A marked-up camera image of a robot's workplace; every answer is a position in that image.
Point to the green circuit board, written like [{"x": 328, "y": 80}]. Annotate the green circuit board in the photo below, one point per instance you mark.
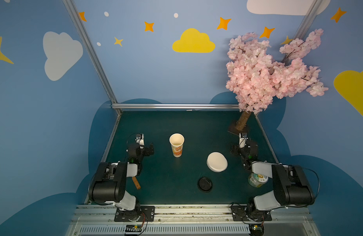
[{"x": 133, "y": 230}]

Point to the green tin can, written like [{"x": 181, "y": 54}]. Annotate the green tin can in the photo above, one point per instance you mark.
[{"x": 256, "y": 180}]

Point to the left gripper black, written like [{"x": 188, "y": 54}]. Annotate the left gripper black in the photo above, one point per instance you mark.
[{"x": 146, "y": 149}]

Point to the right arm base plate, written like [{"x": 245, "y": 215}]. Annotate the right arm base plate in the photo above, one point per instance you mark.
[{"x": 244, "y": 213}]

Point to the pink cherry blossom tree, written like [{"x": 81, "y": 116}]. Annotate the pink cherry blossom tree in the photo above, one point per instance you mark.
[{"x": 256, "y": 78}]

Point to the paper milk tea cup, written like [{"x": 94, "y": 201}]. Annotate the paper milk tea cup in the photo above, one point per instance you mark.
[{"x": 177, "y": 141}]

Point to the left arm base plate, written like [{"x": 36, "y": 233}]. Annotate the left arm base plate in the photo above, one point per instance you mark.
[{"x": 139, "y": 214}]

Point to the aluminium rail front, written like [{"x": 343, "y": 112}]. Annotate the aluminium rail front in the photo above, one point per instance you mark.
[{"x": 192, "y": 220}]

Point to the blue fork wooden handle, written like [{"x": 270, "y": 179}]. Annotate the blue fork wooden handle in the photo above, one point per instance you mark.
[{"x": 136, "y": 183}]

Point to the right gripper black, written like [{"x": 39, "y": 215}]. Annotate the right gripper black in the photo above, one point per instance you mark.
[{"x": 237, "y": 149}]

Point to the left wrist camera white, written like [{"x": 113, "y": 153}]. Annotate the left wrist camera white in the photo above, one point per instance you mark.
[{"x": 140, "y": 139}]

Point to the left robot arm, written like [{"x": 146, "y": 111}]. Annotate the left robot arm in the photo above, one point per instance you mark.
[{"x": 108, "y": 185}]

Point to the black plastic cup lid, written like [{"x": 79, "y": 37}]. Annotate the black plastic cup lid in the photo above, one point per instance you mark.
[{"x": 205, "y": 184}]

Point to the aluminium frame back bar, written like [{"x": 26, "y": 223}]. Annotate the aluminium frame back bar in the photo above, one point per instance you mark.
[{"x": 161, "y": 107}]

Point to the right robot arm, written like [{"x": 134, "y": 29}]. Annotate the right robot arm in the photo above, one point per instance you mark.
[{"x": 290, "y": 186}]

